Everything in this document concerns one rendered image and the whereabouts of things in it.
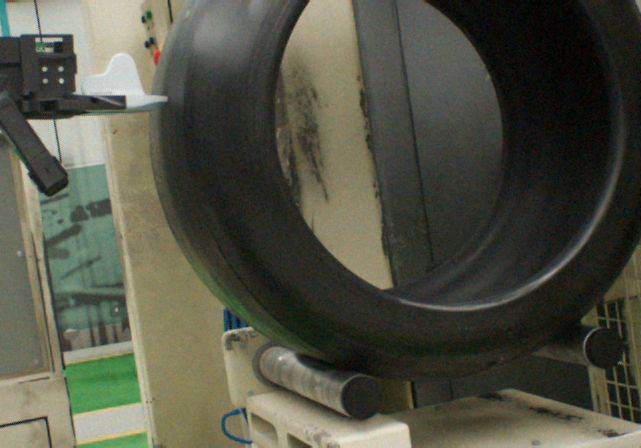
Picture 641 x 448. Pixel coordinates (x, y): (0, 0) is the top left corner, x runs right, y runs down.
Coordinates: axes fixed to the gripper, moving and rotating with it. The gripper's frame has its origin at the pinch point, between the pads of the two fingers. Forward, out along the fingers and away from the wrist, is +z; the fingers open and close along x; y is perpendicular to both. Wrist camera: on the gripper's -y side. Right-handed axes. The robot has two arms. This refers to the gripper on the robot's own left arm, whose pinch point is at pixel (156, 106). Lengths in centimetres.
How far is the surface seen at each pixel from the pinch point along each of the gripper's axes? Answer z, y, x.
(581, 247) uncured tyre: 42.9, -16.8, -11.8
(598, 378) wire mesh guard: 66, -37, 27
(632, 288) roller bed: 67, -24, 19
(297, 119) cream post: 22.9, 0.1, 25.8
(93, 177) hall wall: 103, 18, 881
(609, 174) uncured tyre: 47.2, -9.1, -10.6
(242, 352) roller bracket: 13.6, -29.3, 23.3
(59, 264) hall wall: 75, -48, 884
